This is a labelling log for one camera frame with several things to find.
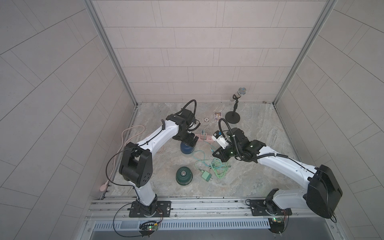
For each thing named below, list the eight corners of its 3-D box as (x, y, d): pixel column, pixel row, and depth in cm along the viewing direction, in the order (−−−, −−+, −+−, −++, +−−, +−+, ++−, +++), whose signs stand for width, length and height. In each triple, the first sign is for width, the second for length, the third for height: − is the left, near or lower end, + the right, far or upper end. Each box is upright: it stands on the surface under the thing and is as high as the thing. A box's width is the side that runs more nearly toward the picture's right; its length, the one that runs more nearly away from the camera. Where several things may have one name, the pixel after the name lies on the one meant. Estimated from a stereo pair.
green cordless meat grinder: (177, 187, 79) (175, 182, 71) (178, 173, 84) (176, 166, 76) (192, 187, 79) (191, 182, 71) (192, 173, 84) (192, 166, 76)
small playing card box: (214, 121, 108) (214, 119, 106) (213, 114, 112) (213, 112, 111) (222, 121, 108) (222, 119, 106) (221, 114, 112) (222, 112, 111)
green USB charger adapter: (201, 176, 83) (201, 175, 81) (204, 171, 85) (205, 170, 83) (209, 183, 81) (209, 182, 79) (213, 177, 83) (213, 176, 81)
